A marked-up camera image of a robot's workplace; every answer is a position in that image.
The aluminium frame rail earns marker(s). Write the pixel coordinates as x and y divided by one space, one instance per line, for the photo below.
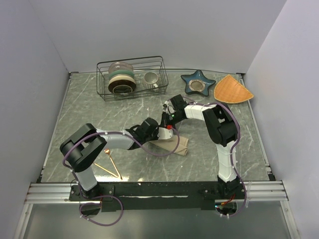
58 193

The striped ceramic mug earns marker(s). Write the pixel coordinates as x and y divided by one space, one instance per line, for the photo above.
150 80

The dark brown bowl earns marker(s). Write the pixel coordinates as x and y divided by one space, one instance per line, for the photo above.
121 86

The gold spoon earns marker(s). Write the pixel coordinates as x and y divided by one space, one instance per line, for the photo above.
111 173

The beige cloth napkin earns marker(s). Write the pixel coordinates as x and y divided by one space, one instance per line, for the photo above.
170 144

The black wire dish rack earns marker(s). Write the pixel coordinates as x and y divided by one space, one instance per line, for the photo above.
141 66

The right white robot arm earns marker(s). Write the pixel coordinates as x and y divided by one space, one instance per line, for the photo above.
222 128

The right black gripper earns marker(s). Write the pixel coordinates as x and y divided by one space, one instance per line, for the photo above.
165 120

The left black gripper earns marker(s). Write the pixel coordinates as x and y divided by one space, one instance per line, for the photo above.
156 131

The cream ceramic plate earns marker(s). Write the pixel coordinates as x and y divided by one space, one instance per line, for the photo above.
121 80

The copper fork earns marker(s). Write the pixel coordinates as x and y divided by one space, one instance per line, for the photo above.
107 151

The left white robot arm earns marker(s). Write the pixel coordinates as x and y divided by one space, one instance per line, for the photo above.
82 148

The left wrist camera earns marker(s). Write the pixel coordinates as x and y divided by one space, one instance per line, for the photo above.
166 132

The blue star-shaped dish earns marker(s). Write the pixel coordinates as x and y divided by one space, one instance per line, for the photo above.
197 83

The orange woven fan mat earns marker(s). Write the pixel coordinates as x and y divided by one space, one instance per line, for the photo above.
230 91

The green ceramic plate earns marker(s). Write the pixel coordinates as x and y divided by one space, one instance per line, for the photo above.
121 72

